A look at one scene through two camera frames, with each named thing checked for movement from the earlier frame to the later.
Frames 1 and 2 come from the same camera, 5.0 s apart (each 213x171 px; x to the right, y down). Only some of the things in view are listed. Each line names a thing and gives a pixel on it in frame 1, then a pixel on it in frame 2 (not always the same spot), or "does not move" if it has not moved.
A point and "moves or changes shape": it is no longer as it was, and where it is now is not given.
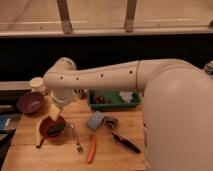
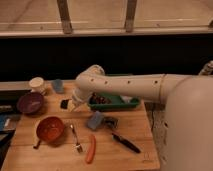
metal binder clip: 110,122 does not move
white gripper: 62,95 → 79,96
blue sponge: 95,121 does not move
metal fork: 78,146 does not move
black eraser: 54,129 moves or changes shape
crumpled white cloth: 126,95 does not move
